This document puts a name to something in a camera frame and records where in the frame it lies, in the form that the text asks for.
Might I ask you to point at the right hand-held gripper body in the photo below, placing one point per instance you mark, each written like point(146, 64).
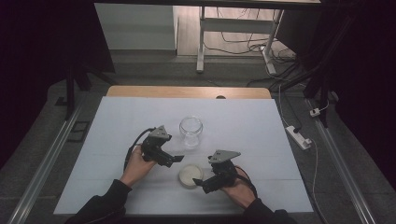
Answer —
point(222, 177)

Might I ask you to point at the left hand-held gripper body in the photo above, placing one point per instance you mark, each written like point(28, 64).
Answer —
point(154, 149)

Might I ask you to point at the beige round jar lid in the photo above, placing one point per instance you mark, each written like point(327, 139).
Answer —
point(189, 174)

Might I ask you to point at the clear glass jar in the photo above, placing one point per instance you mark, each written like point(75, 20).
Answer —
point(190, 132)

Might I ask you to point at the person's right hand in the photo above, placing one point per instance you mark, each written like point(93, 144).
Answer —
point(241, 194)

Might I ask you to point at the person's left hand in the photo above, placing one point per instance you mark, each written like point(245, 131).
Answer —
point(137, 168)

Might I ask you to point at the white table sheet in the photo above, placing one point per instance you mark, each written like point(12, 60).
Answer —
point(249, 130)

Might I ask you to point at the black floor plate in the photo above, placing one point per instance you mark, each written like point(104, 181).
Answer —
point(71, 138)

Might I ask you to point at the white power strip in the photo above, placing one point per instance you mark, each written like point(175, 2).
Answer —
point(297, 137)

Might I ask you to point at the black metal stand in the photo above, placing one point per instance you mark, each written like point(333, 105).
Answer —
point(70, 90)
point(323, 93)

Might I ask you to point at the small white adapter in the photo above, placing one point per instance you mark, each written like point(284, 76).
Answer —
point(315, 112)

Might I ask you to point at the white cabinet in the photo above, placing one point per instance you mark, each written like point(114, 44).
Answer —
point(135, 28)

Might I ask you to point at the black curtain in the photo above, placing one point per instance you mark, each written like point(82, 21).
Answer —
point(34, 46)
point(370, 77)

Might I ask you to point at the aluminium rail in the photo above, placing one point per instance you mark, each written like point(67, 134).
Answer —
point(339, 165)
point(46, 165)

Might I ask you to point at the white desk frame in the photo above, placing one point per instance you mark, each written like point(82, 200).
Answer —
point(236, 25)

